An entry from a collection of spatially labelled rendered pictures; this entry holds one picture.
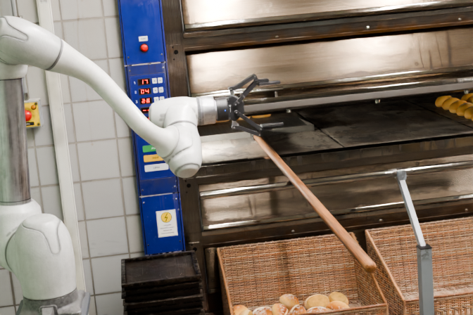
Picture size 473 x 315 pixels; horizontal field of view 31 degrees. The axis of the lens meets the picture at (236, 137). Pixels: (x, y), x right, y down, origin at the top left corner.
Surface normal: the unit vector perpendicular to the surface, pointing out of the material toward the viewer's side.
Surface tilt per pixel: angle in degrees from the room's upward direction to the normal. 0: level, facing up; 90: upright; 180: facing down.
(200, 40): 90
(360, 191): 70
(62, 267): 88
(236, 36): 90
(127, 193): 90
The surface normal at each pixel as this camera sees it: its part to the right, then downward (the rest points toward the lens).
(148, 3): 0.14, 0.18
